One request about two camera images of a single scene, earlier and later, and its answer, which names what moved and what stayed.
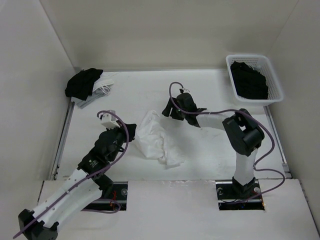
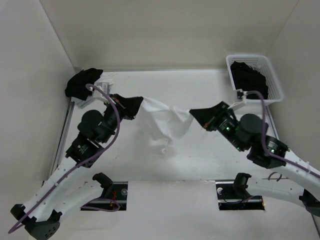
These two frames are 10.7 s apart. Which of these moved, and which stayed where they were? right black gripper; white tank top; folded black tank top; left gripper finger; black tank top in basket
Moved: white tank top; left gripper finger; right black gripper
Stayed: black tank top in basket; folded black tank top
